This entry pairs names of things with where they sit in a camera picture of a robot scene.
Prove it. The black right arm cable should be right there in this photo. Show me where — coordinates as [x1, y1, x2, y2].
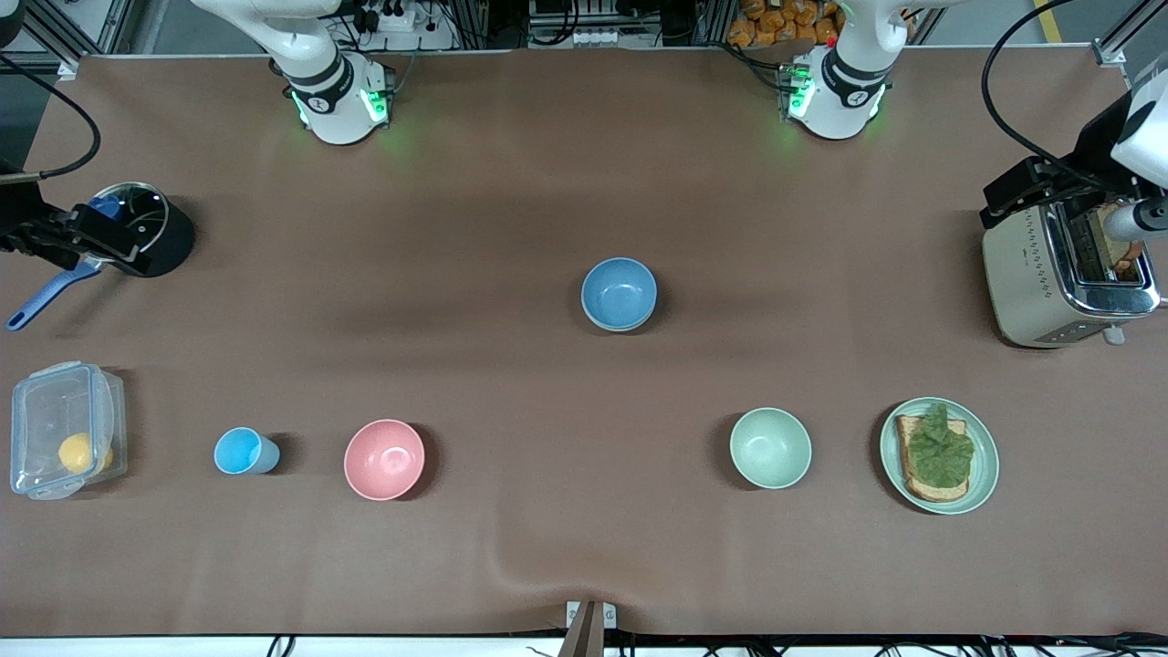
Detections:
[0, 53, 99, 179]

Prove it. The black pot with blue handle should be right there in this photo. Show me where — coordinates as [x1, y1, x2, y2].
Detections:
[7, 182, 195, 331]

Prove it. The metal table edge bracket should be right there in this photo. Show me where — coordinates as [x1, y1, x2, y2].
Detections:
[566, 600, 618, 657]

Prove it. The pink bowl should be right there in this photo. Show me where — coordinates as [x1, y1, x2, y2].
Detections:
[344, 419, 426, 501]

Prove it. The brown table cover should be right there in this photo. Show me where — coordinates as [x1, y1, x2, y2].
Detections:
[0, 46, 1168, 638]

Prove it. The light blue cup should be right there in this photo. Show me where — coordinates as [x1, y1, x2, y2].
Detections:
[214, 427, 281, 475]

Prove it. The green lettuce leaf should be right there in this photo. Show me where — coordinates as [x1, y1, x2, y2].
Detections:
[907, 402, 975, 488]

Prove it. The white power strip with plugs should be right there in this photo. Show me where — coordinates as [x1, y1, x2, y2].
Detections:
[351, 0, 430, 33]

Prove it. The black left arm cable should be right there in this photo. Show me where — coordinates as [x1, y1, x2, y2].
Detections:
[983, 0, 1132, 193]

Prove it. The white socket strip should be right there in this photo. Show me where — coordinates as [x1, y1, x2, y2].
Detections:
[570, 27, 662, 48]

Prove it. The clear plastic food container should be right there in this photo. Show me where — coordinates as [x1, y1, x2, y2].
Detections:
[10, 361, 128, 501]

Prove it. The bag of orange snacks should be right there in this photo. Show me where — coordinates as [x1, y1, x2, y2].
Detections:
[727, 0, 840, 48]

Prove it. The light green plate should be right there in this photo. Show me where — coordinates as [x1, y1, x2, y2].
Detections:
[880, 397, 1000, 516]

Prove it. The yellow lemon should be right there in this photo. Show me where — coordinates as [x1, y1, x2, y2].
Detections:
[58, 433, 114, 475]

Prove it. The brown bread slice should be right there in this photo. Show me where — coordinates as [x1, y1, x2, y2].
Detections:
[1095, 205, 1146, 275]

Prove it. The beige chrome toaster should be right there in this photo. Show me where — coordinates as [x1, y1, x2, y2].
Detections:
[983, 196, 1164, 349]

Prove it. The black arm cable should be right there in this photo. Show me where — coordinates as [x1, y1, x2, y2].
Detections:
[0, 53, 99, 179]
[983, 0, 1132, 193]

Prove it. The glass lid with blue knob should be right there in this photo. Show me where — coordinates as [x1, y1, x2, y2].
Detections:
[91, 182, 171, 261]

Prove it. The blue bowl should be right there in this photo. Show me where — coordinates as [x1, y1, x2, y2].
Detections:
[581, 257, 658, 329]

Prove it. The toasted bread slice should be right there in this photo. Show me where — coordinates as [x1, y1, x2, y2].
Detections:
[895, 415, 970, 503]

